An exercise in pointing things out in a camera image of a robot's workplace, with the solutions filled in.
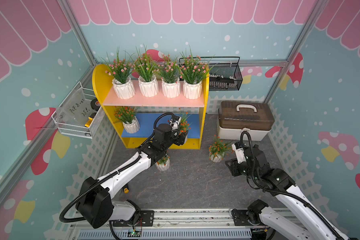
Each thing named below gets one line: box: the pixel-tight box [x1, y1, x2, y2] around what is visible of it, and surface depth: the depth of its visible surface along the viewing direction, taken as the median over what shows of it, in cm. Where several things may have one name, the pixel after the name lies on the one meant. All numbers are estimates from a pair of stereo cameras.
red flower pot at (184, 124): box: [179, 111, 192, 144], surface depth 72 cm
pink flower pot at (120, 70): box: [104, 46, 136, 100], surface depth 68 cm
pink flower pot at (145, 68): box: [133, 44, 159, 98], surface depth 69 cm
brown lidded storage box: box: [217, 101, 275, 142], surface depth 96 cm
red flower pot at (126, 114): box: [114, 106, 141, 134], surface depth 87 cm
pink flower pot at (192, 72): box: [176, 45, 215, 100], surface depth 68 cm
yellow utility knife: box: [84, 117, 93, 128], surface depth 64 cm
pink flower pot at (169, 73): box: [157, 54, 182, 98], surface depth 69 cm
